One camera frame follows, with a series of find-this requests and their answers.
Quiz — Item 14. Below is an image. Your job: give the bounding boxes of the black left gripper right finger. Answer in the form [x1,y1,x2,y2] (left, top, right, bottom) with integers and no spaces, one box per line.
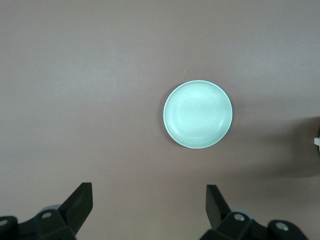
[199,184,308,240]

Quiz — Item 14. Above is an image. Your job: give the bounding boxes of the pale green round plate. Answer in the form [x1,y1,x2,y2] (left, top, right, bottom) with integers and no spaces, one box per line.
[162,79,234,150]

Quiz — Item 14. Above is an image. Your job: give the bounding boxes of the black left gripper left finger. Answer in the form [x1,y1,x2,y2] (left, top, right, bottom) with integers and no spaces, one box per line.
[0,182,94,240]

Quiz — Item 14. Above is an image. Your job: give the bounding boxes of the brown table mat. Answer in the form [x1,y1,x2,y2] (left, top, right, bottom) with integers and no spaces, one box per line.
[0,0,320,240]

